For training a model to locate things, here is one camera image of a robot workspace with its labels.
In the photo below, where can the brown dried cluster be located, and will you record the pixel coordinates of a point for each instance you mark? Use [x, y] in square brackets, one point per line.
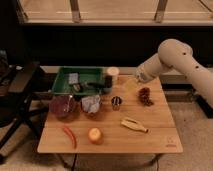
[144, 96]

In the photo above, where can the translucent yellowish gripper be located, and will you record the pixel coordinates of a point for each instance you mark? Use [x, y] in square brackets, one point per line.
[130, 84]

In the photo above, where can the metal cup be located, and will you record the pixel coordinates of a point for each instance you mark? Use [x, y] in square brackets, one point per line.
[116, 102]

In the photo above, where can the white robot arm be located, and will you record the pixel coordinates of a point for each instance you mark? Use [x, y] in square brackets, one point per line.
[174, 54]

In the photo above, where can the dark utensil in tray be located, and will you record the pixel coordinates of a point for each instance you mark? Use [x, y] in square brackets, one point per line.
[79, 87]

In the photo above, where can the purple bowl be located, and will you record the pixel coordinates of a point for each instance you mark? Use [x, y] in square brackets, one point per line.
[59, 103]

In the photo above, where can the green plastic tray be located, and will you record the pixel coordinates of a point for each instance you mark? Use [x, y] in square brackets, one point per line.
[85, 74]

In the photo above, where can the metal fork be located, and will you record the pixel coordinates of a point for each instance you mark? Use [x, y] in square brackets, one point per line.
[68, 103]

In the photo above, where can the black office chair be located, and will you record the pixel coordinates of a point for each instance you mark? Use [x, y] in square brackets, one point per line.
[16, 95]

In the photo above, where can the cream lidded cylinder container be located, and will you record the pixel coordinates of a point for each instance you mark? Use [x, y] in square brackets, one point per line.
[113, 72]

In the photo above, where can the red chili pepper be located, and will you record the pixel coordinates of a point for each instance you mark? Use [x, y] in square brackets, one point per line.
[71, 135]

